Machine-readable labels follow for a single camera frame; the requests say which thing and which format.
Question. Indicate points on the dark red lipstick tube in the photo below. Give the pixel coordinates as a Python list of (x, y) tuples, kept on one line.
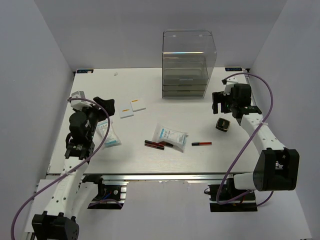
[(162, 143), (155, 146)]

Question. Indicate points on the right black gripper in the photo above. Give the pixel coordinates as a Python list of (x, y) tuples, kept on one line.
[(219, 97)]

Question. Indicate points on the red lip gloss tube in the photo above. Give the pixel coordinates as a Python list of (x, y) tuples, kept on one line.
[(201, 143)]

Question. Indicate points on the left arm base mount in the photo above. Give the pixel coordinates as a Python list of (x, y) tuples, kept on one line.
[(106, 189)]

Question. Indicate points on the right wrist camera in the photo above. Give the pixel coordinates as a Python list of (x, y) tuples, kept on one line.
[(229, 84)]

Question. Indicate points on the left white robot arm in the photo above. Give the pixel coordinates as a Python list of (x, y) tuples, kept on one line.
[(59, 218)]

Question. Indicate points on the blue label sticker left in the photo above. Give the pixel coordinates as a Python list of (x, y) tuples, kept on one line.
[(84, 71)]

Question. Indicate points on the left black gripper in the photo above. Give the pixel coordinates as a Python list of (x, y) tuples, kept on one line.
[(107, 105)]

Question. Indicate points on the black gold compact case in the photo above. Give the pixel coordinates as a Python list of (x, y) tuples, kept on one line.
[(222, 124)]

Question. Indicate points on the blue label sticker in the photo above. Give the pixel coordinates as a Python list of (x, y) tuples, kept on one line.
[(233, 69), (84, 71)]

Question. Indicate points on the aluminium table rail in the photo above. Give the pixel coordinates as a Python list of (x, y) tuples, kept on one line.
[(163, 177)]

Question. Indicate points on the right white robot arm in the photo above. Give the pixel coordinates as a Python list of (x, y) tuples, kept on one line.
[(277, 166)]

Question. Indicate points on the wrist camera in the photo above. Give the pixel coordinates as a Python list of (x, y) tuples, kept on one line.
[(229, 84), (77, 101)]

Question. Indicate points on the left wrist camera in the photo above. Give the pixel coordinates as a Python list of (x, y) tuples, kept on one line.
[(77, 101)]

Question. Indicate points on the blue label sticker right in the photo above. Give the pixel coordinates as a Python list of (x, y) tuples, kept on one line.
[(233, 69)]

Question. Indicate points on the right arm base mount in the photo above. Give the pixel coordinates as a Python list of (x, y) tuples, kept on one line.
[(246, 203)]

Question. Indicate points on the clear acrylic drawer organizer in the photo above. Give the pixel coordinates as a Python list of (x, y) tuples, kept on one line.
[(188, 60)]

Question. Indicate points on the white cotton pad packet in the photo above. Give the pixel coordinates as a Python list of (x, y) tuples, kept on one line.
[(112, 139), (174, 137)]

